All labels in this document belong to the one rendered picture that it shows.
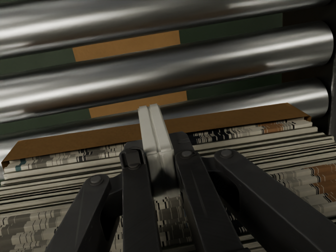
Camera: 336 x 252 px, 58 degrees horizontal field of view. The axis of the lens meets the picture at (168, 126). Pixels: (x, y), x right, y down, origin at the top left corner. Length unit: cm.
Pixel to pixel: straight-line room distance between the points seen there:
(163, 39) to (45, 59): 41
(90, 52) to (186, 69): 83
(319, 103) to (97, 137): 25
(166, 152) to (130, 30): 18
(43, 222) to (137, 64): 17
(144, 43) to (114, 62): 80
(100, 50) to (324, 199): 98
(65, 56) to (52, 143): 84
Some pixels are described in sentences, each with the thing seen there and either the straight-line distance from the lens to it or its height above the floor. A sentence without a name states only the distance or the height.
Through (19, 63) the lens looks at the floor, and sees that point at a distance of 118.
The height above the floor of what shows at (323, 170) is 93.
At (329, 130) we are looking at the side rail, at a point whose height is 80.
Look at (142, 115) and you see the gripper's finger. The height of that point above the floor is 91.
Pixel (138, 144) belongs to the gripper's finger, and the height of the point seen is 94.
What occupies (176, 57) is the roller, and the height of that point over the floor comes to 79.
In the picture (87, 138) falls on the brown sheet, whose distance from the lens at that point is 30.
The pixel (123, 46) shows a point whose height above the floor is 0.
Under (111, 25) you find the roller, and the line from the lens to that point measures 30.
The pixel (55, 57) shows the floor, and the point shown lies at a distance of 114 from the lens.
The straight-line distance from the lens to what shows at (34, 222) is 22.
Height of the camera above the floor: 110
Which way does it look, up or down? 65 degrees down
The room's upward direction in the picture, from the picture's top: 161 degrees clockwise
